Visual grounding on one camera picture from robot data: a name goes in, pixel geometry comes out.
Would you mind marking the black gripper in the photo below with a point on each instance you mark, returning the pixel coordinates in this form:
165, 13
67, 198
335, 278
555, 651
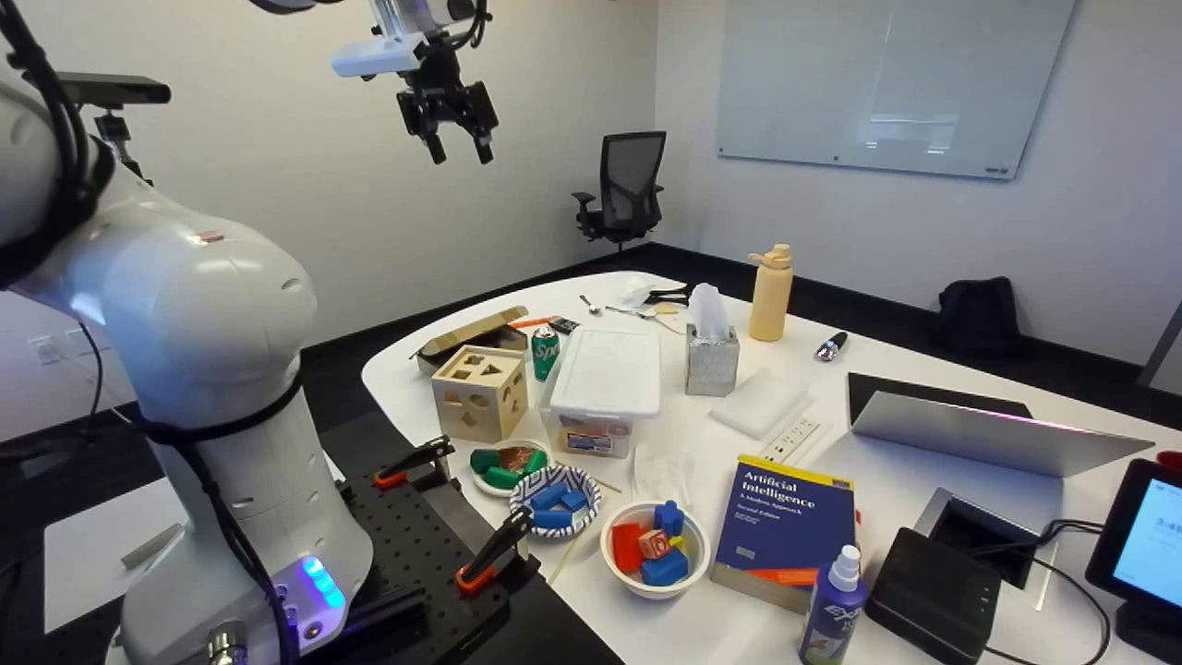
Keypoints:
446, 96

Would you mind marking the small blue block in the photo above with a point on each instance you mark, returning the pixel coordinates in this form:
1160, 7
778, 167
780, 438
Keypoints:
670, 517

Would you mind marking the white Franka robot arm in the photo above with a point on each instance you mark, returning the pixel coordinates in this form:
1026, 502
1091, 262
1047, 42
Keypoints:
207, 320

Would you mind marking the wooden shape sorter box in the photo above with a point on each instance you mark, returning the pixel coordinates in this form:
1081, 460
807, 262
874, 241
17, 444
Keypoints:
482, 401

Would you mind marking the grey tissue box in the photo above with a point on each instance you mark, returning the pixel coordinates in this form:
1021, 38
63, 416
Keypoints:
711, 364

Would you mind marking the red block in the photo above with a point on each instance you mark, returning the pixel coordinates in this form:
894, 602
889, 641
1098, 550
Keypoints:
629, 548

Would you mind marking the yellow block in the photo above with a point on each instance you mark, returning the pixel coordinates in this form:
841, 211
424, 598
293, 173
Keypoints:
685, 544

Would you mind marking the large blue block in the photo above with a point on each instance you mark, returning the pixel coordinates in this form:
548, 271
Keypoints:
665, 565

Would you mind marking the black box device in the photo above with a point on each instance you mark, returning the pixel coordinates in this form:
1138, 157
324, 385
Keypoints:
927, 594

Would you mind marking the black office chair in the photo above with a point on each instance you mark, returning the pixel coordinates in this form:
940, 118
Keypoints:
634, 170

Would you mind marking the clear plastic lidded container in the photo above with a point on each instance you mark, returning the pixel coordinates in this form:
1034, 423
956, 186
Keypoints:
606, 372

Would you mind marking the brown speckled toy piece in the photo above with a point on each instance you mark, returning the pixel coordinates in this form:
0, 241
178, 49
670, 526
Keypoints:
511, 460

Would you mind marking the black orange clamp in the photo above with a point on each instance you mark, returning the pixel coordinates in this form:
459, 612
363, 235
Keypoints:
498, 548
416, 460

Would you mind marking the green toy piece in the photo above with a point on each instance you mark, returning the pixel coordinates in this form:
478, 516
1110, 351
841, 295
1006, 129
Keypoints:
535, 463
491, 474

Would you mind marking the small white bowl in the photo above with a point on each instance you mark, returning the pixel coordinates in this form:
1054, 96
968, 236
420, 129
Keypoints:
482, 489

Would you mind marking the tan drink bottle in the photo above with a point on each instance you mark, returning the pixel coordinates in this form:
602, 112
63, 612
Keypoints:
769, 295

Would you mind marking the blue toy piece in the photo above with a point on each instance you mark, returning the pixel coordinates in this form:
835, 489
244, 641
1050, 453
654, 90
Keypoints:
555, 496
555, 517

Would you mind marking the white paper pad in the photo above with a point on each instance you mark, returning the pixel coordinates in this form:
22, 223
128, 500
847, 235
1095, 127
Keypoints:
764, 402

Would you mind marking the blue white patterned plate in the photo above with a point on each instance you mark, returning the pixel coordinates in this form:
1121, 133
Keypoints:
555, 533

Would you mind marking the black marker pen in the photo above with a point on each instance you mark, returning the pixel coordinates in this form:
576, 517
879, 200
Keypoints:
828, 346

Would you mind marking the white remote keypad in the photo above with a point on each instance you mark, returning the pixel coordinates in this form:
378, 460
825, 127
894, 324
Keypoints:
794, 439

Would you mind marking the large white bowl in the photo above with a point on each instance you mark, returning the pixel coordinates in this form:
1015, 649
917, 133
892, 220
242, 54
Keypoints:
615, 583

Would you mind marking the black flat tablet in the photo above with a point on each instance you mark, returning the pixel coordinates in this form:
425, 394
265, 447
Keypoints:
889, 390

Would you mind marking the blue yellow book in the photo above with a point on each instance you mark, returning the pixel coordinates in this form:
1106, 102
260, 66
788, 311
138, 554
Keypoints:
788, 530

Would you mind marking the black backpack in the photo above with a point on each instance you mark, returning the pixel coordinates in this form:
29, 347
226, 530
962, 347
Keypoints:
977, 320

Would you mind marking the white paper sheet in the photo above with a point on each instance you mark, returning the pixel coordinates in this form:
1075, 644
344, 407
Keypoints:
94, 554

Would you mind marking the blue spray bottle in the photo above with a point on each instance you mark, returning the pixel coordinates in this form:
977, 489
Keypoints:
834, 614

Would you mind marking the silver laptop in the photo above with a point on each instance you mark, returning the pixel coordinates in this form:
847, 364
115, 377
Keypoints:
985, 438

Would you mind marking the grey framed black device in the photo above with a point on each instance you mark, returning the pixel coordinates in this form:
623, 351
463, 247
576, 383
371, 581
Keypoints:
985, 538

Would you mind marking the black tablet lit screen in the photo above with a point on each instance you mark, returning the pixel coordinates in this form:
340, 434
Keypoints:
1146, 548

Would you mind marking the black camera on stand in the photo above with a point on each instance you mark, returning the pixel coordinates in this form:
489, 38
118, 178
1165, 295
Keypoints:
113, 90

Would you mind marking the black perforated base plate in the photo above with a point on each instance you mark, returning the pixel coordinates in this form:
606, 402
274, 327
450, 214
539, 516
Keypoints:
420, 554

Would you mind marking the wall whiteboard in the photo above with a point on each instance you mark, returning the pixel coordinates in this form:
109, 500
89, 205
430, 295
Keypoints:
889, 77

